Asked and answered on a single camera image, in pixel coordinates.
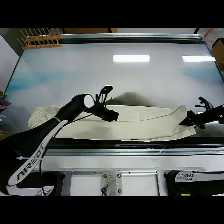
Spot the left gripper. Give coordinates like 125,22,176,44
89,103,120,123

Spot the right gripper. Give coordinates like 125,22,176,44
179,109,208,130

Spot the cream long-sleeved garment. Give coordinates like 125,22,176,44
27,104,198,141

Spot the wooden hanger rack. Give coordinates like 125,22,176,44
17,28,64,51

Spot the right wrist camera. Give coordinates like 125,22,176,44
194,96,215,113

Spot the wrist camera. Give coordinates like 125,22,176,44
194,96,215,113
95,85,114,106

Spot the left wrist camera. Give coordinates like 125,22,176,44
95,85,114,106

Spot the black cable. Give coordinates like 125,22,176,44
68,112,95,126

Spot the silver frame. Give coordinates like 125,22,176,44
15,145,224,197

